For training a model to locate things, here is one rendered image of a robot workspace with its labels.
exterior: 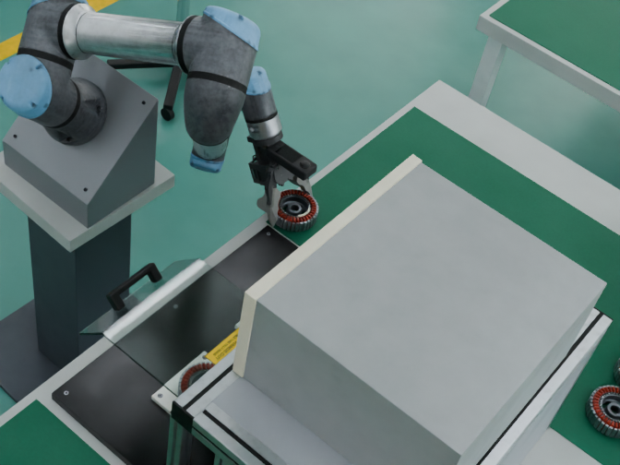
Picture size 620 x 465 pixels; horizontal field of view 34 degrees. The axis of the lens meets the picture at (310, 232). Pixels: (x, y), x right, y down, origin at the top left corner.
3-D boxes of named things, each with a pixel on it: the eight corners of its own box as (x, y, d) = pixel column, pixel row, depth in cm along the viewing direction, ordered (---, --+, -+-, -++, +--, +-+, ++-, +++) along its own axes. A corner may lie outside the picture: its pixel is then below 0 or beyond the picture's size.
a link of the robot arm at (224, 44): (3, 51, 211) (227, 81, 188) (21, -18, 213) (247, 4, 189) (40, 70, 222) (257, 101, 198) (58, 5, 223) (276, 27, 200)
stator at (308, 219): (259, 213, 240) (261, 202, 238) (292, 191, 247) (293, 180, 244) (293, 241, 236) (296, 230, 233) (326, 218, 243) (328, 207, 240)
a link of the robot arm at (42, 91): (22, 123, 221) (-16, 105, 208) (39, 63, 222) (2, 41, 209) (69, 132, 217) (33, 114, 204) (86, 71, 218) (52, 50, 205)
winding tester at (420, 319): (232, 370, 166) (244, 292, 151) (388, 232, 192) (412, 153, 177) (425, 525, 153) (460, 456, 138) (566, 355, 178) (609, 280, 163)
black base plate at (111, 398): (52, 399, 200) (51, 392, 198) (266, 231, 237) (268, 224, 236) (231, 557, 184) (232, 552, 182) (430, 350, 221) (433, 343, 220)
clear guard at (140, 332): (78, 334, 180) (77, 313, 175) (175, 261, 194) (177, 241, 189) (216, 449, 169) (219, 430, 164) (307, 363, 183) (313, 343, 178)
